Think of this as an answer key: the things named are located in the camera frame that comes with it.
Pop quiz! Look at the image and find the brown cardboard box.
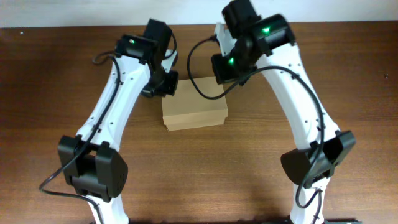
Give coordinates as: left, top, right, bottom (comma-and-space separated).
162, 80, 228, 131

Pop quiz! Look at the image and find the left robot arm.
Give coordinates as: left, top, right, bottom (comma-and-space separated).
58, 19, 178, 223

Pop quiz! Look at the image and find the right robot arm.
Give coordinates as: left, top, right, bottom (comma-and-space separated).
211, 0, 356, 223

